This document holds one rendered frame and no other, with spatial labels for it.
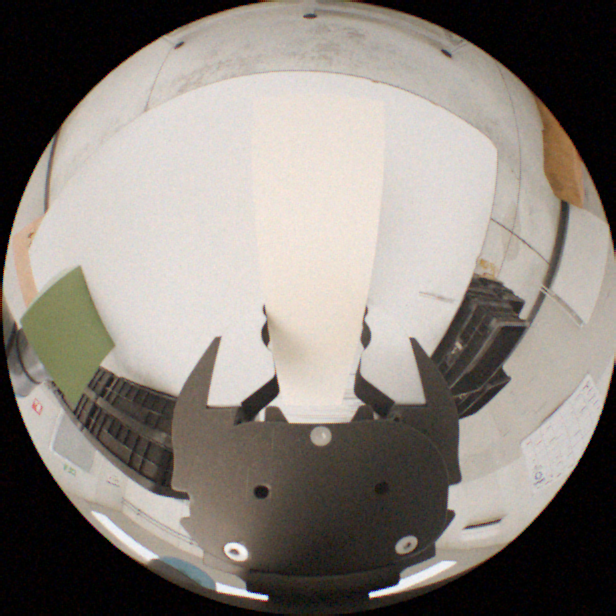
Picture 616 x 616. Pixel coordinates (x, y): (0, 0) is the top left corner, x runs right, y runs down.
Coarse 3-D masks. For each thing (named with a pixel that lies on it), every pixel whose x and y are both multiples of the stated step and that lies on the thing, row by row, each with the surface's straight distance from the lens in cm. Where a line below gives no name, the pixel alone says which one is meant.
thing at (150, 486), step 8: (88, 432) 61; (88, 440) 60; (96, 440) 58; (96, 448) 57; (104, 448) 54; (104, 456) 54; (112, 456) 52; (112, 464) 51; (120, 464) 49; (128, 472) 48; (136, 472) 46; (136, 480) 46; (144, 480) 44; (144, 488) 44; (152, 488) 44; (160, 488) 44; (168, 488) 46; (168, 496) 47; (176, 496) 49; (184, 496) 52
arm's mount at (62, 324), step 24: (48, 288) 40; (72, 288) 42; (24, 312) 40; (48, 312) 40; (72, 312) 42; (96, 312) 44; (48, 336) 41; (72, 336) 42; (96, 336) 45; (48, 360) 41; (72, 360) 43; (96, 360) 45; (72, 384) 44
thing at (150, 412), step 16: (112, 384) 64; (128, 384) 60; (112, 400) 61; (128, 400) 55; (144, 400) 52; (160, 400) 50; (176, 400) 46; (128, 416) 52; (144, 416) 50; (160, 416) 47; (144, 432) 47; (160, 432) 44
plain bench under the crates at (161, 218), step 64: (128, 128) 28; (192, 128) 20; (448, 128) 21; (64, 192) 48; (128, 192) 25; (192, 192) 18; (384, 192) 16; (448, 192) 20; (64, 256) 52; (128, 256) 26; (192, 256) 19; (256, 256) 16; (384, 256) 17; (448, 256) 21; (128, 320) 35; (192, 320) 24; (448, 320) 26
